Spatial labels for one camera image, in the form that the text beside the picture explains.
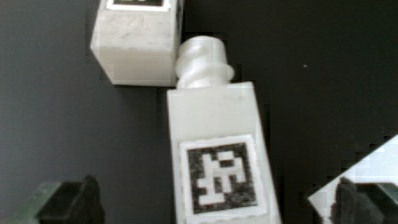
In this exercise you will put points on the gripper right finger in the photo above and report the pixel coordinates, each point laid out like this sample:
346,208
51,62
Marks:
366,203

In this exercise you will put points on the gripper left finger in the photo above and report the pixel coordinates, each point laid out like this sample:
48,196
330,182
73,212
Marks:
64,203

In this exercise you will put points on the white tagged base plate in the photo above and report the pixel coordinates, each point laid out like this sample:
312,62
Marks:
373,170

